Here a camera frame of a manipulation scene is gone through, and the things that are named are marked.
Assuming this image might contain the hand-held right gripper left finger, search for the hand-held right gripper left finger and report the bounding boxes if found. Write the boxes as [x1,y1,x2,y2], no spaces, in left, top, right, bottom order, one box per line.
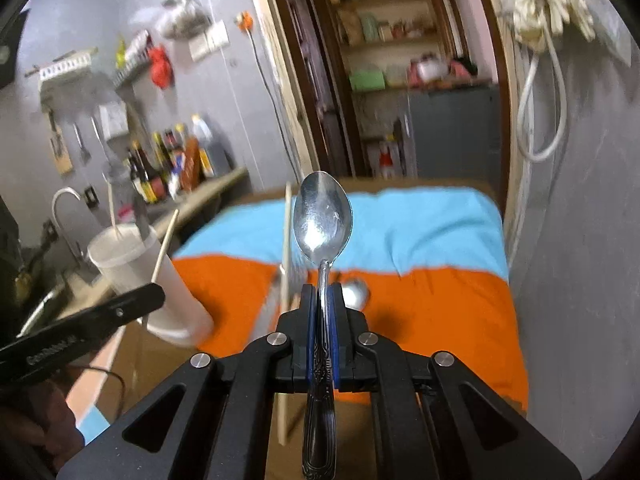
[56,284,321,480]

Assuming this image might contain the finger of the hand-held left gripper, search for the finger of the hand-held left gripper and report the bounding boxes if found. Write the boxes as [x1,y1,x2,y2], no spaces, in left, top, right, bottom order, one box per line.
[0,283,166,386]

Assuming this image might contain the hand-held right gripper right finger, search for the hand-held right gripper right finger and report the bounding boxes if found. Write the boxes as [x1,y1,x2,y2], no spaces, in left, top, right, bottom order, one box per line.
[327,284,583,480]

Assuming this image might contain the white plastic utensil holder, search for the white plastic utensil holder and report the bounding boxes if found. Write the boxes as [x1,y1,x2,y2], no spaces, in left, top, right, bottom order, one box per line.
[87,224,216,346]

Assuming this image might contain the ornate handle metal spoon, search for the ornate handle metal spoon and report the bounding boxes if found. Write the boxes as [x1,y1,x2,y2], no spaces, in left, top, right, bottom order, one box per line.
[292,171,353,479]

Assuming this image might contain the person's left hand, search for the person's left hand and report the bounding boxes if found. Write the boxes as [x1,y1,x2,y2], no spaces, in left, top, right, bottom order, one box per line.
[0,382,86,476]

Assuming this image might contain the metal sink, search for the metal sink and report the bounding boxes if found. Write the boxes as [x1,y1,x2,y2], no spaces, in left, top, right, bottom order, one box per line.
[20,260,101,336]

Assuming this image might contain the small metal spoon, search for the small metal spoon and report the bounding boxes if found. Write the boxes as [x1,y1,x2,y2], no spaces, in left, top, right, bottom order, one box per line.
[342,277,371,311]

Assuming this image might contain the blue orange brown striped cloth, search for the blue orange brown striped cloth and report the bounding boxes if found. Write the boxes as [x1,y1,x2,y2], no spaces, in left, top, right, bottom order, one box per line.
[75,187,531,446]

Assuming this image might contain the metal faucet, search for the metal faucet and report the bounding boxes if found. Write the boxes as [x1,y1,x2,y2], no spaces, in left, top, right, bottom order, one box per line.
[50,187,86,261]

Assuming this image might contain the pump dispenser bottle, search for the pump dispenser bottle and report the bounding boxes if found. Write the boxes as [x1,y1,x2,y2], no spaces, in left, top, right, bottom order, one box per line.
[125,147,143,197]

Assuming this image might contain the dark sauce bottle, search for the dark sauce bottle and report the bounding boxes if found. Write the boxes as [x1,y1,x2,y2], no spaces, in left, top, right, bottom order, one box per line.
[132,141,168,204]
[152,132,175,186]
[166,127,187,171]

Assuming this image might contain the hanging metal spatula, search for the hanging metal spatula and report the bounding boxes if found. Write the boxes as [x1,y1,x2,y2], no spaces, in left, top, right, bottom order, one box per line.
[72,122,92,165]

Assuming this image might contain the hanging metal strainer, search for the hanging metal strainer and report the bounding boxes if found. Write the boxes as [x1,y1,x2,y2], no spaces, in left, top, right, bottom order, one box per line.
[91,116,132,196]

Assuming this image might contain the red white container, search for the red white container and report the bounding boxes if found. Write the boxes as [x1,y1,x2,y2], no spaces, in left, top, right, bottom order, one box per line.
[367,135,406,178]

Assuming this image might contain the orange pouch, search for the orange pouch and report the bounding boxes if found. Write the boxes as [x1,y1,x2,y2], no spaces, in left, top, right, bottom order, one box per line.
[182,137,203,191]

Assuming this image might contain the large dark liquid jug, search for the large dark liquid jug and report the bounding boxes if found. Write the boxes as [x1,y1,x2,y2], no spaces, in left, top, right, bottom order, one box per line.
[191,115,231,178]

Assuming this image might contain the grey fridge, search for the grey fridge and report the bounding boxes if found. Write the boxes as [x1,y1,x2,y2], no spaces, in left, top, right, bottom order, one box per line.
[400,82,503,181]

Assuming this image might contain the dark wooden door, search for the dark wooden door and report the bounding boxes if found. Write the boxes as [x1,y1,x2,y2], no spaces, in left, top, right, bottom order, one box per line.
[267,0,361,176]

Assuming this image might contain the green box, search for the green box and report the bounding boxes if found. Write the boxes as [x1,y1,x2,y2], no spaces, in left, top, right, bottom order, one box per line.
[348,70,388,92]

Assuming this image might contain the red plastic bag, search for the red plastic bag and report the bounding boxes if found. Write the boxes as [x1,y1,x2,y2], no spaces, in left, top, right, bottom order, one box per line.
[148,46,175,90]

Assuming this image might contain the black range hood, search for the black range hood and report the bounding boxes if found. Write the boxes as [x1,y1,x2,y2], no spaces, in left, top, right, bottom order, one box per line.
[0,10,31,91]

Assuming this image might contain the white bowl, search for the white bowl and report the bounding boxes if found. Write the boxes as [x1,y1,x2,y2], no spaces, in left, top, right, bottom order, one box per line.
[417,57,443,81]

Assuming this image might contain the red white packet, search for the red white packet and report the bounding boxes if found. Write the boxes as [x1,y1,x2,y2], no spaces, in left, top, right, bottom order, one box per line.
[125,30,153,63]

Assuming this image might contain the pink cloth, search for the pink cloth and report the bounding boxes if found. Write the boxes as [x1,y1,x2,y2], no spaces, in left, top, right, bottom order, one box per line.
[407,52,493,86]

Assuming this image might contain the wooden shelf unit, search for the wooden shelf unit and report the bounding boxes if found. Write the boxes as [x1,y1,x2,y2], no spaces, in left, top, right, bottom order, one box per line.
[300,0,496,93]

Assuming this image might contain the brown paper bag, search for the brown paper bag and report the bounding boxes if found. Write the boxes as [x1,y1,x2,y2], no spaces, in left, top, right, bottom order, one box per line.
[337,7,363,46]

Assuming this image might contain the clear hanging plastic bag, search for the clear hanging plastic bag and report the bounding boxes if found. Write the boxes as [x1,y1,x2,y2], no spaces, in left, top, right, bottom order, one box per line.
[131,0,213,41]

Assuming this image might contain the cream rubber gloves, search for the cream rubber gloves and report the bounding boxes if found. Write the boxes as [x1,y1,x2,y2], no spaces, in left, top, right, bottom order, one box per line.
[514,0,596,53]

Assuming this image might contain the black cable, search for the black cable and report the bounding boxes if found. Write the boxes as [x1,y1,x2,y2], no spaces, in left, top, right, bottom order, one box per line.
[70,366,127,413]

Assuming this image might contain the wooden wall knife holder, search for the wooden wall knife holder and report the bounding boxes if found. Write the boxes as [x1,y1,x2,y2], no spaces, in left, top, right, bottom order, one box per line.
[47,110,75,176]

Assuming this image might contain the white wall box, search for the white wall box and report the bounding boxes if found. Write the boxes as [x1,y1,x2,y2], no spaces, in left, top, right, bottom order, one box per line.
[97,102,130,138]

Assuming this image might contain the grey power cable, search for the grey power cable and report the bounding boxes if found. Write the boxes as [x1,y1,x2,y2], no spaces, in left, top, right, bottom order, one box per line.
[247,30,301,181]

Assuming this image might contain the metal wall shelf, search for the metal wall shelf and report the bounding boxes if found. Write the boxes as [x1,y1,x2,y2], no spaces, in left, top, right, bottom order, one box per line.
[112,57,151,88]

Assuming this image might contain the white wall basket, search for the white wall basket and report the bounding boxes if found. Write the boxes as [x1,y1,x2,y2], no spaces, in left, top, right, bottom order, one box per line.
[37,47,98,81]

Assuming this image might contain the wooden door frame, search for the wooden door frame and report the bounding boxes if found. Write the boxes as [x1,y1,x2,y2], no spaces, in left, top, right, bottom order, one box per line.
[250,0,531,271]

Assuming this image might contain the white hose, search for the white hose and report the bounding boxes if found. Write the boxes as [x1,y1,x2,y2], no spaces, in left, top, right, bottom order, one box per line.
[515,30,568,163]

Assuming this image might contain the white wall switch socket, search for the white wall switch socket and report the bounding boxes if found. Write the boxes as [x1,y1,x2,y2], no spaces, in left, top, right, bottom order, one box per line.
[189,20,231,61]

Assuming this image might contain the clear wall plastic bag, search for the clear wall plastic bag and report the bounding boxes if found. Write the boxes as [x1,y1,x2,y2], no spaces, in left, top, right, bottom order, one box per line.
[595,10,633,66]

